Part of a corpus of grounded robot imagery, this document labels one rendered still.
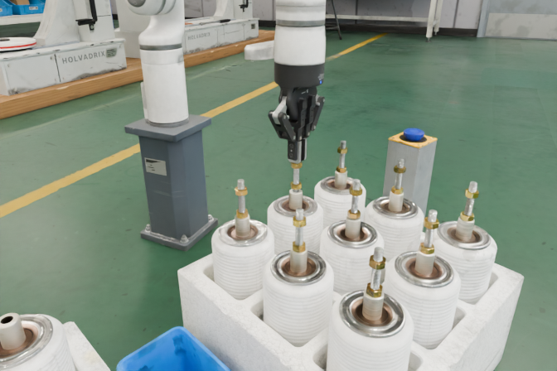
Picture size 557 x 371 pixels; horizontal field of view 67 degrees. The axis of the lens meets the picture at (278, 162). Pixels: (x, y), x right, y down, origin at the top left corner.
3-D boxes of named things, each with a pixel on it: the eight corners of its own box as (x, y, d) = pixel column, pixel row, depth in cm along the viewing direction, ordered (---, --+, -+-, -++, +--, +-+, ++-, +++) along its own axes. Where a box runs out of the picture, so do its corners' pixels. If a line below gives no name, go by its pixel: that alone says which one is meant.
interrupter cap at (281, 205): (324, 204, 74) (324, 200, 74) (306, 224, 68) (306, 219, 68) (286, 194, 77) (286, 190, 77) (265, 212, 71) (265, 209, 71)
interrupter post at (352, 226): (363, 236, 65) (365, 217, 63) (353, 242, 63) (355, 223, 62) (351, 229, 66) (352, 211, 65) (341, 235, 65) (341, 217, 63)
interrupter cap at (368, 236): (387, 236, 64) (388, 233, 64) (356, 257, 60) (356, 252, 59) (348, 218, 70) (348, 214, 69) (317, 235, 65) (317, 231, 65)
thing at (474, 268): (414, 302, 77) (428, 215, 70) (472, 313, 74) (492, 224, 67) (414, 343, 68) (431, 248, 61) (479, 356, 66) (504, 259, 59)
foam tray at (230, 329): (186, 353, 75) (176, 269, 68) (329, 261, 100) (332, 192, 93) (370, 550, 49) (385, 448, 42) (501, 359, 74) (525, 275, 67)
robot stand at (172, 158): (139, 238, 109) (123, 126, 97) (176, 212, 121) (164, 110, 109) (186, 252, 103) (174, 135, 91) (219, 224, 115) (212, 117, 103)
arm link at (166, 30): (152, -32, 93) (160, 48, 100) (118, -33, 85) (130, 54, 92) (186, -32, 89) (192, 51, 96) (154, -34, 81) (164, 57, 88)
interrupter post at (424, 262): (410, 272, 57) (414, 251, 55) (418, 263, 58) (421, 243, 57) (428, 279, 55) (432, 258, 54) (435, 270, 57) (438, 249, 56)
